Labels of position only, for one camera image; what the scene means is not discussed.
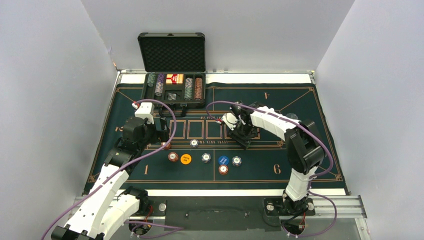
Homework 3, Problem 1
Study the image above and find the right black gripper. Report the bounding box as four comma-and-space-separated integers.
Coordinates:
229, 120, 257, 148

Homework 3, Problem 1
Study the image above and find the blue small blind button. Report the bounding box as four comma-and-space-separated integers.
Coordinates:
218, 155, 230, 165

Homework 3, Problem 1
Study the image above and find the yellow big blind button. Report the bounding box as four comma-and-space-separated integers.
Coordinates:
180, 153, 192, 165

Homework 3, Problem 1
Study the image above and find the orange poker chip stack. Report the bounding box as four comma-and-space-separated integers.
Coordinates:
161, 142, 171, 150

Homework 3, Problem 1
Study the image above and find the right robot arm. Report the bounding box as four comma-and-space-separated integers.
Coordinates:
222, 102, 327, 216

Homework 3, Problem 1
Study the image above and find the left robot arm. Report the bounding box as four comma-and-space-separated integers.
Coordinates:
50, 117, 174, 240

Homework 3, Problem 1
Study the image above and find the clear bag in case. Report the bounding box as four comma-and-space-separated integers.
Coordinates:
167, 93, 177, 101

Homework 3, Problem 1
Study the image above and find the green poker table mat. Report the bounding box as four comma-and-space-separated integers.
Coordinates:
84, 82, 349, 192

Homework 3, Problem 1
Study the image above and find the purple chip row in case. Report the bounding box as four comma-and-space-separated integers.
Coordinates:
154, 73, 166, 97

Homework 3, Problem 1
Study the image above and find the red playing card box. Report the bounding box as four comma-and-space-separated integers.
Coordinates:
165, 73, 184, 85

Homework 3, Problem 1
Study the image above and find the green chip row in case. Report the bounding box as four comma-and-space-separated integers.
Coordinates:
147, 73, 157, 87

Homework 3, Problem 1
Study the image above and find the blue chip row in case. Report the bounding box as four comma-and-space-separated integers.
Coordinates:
184, 77, 193, 101

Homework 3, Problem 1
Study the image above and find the orange chip row in case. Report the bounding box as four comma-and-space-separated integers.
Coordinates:
194, 77, 203, 101

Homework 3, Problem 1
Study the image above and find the black poker chip case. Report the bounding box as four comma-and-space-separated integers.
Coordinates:
137, 32, 206, 118

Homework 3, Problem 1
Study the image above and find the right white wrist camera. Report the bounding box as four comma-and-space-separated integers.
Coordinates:
221, 112, 239, 131

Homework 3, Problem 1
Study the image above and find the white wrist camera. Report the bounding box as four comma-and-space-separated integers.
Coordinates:
132, 102, 155, 124
221, 112, 239, 131

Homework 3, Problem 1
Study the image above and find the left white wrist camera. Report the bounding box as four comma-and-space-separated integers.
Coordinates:
132, 102, 155, 124

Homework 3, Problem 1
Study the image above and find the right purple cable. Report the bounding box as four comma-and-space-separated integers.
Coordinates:
205, 100, 339, 239

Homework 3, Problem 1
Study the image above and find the purple cable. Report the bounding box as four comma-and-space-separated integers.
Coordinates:
205, 100, 339, 239
40, 98, 185, 240

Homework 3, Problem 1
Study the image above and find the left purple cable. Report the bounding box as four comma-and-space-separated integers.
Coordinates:
40, 98, 185, 240

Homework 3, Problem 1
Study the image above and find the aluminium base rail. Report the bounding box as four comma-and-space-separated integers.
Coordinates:
62, 195, 372, 240

